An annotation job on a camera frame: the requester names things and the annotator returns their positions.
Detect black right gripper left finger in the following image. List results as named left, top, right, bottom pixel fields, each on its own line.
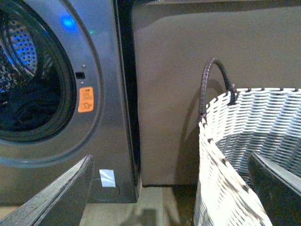
left=0, top=155, right=94, bottom=226

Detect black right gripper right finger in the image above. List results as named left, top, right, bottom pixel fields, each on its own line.
left=248, top=153, right=301, bottom=226

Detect dark clothes in drum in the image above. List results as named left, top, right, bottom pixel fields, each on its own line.
left=0, top=78, right=60, bottom=132

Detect grey front-load washing machine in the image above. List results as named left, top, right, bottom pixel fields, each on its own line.
left=0, top=0, right=141, bottom=205

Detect white rectangular label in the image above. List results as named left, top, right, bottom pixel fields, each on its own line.
left=99, top=169, right=116, bottom=188

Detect white woven laundry basket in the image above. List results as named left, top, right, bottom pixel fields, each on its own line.
left=194, top=88, right=301, bottom=226

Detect orange warning sticker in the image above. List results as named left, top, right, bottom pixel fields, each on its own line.
left=78, top=87, right=94, bottom=113

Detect brown cabinet side panel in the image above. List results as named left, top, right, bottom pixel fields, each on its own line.
left=131, top=0, right=301, bottom=186

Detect dark braided basket handle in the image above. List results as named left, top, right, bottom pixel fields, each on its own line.
left=198, top=57, right=237, bottom=120

